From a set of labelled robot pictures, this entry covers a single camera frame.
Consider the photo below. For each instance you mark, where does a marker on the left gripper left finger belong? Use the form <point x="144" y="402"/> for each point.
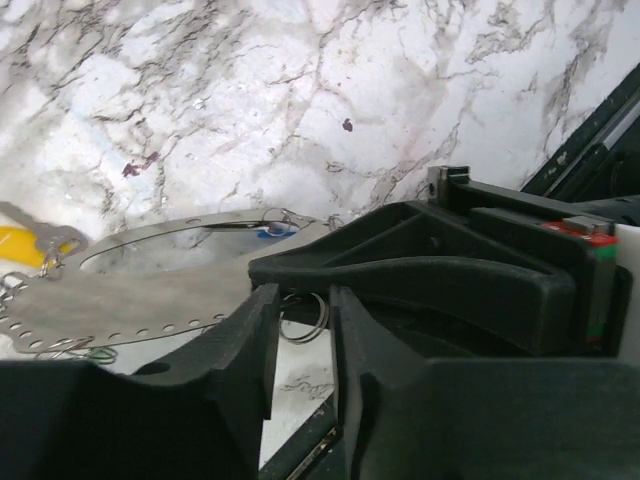
<point x="195" y="413"/>

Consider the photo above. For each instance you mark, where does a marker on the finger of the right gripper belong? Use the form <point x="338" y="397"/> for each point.
<point x="419" y="257"/>

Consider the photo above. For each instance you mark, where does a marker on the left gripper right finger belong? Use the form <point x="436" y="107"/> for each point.
<point x="405" y="416"/>

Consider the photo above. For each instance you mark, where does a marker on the green key tag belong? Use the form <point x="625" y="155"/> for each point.
<point x="102" y="355"/>

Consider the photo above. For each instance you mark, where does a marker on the yellow key tag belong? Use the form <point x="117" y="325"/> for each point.
<point x="18" y="245"/>

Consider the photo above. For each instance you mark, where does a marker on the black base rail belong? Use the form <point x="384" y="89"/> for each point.
<point x="598" y="128"/>

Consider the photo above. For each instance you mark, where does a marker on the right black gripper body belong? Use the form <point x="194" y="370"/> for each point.
<point x="578" y="238"/>

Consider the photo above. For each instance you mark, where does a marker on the blue key tag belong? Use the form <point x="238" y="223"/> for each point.
<point x="275" y="230"/>

